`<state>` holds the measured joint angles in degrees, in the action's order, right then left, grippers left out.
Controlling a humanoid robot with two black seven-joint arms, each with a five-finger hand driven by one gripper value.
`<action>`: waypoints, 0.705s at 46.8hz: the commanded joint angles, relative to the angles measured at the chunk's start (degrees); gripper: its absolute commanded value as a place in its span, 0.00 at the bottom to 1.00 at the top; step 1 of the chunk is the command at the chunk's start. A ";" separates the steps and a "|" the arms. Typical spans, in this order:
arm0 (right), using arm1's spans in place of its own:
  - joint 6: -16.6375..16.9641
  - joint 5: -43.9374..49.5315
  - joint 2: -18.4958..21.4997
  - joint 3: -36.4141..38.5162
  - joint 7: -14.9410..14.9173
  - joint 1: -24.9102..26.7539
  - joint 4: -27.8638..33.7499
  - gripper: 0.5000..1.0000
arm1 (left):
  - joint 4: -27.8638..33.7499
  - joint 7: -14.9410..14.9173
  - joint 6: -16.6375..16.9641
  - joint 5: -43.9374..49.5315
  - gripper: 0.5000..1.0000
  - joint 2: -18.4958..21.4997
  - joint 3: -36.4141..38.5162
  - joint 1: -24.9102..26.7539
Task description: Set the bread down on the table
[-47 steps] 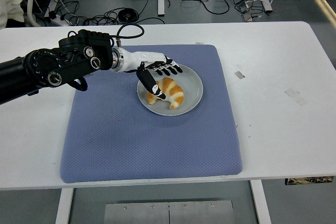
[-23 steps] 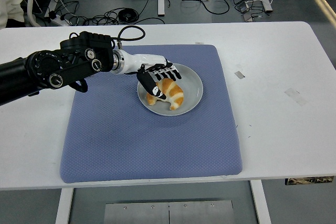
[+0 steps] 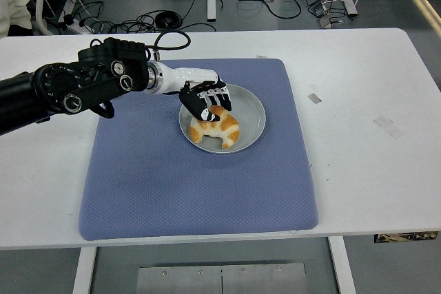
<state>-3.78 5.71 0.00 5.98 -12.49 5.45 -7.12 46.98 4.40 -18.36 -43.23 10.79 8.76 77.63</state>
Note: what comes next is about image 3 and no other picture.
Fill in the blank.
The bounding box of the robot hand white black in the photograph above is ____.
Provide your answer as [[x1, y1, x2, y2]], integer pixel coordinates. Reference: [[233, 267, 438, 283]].
[[161, 66, 233, 123]]

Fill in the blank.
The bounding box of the croissant bread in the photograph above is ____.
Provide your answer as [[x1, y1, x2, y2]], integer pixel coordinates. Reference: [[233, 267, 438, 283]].
[[188, 104, 241, 149]]

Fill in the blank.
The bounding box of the grey round plate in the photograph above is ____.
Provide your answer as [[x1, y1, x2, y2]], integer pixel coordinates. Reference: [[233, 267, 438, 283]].
[[178, 83, 267, 155]]

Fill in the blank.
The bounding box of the blue quilted mat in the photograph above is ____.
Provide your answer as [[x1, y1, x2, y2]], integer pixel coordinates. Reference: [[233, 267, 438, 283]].
[[78, 59, 318, 242]]

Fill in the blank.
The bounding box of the white power strip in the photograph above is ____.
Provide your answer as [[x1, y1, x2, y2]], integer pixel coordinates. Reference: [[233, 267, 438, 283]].
[[57, 14, 87, 35]]

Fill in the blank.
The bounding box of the grey power adapter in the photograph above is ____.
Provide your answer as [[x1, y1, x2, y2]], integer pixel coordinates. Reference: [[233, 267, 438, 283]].
[[311, 2, 329, 18]]

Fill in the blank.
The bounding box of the grey metal plate with screws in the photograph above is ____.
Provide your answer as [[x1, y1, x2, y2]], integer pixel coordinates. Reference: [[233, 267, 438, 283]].
[[136, 262, 308, 294]]

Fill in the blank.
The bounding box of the large clear tape strip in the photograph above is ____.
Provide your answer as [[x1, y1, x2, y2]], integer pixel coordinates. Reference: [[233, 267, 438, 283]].
[[373, 115, 404, 140]]

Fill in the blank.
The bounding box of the white table leg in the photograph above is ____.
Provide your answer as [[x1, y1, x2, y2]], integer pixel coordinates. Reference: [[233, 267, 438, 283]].
[[327, 237, 358, 294], [71, 246, 98, 294]]

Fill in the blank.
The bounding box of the black coiled cable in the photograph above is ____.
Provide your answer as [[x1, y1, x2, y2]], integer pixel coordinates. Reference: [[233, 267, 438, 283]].
[[154, 11, 183, 30]]

